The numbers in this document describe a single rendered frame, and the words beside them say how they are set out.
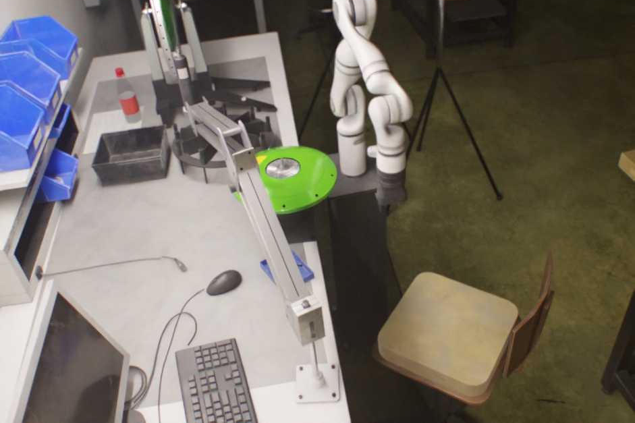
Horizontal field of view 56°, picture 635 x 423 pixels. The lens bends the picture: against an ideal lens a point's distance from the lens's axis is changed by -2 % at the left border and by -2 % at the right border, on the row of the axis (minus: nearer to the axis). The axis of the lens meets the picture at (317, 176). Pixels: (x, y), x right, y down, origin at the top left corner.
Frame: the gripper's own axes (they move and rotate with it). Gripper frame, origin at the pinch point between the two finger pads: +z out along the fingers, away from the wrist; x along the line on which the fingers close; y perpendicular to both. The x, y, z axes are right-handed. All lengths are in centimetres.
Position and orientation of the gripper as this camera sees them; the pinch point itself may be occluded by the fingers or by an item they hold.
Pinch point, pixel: (389, 210)
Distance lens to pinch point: 172.4
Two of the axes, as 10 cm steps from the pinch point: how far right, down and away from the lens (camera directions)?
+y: 2.1, 5.8, -7.9
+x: 9.7, -1.9, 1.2
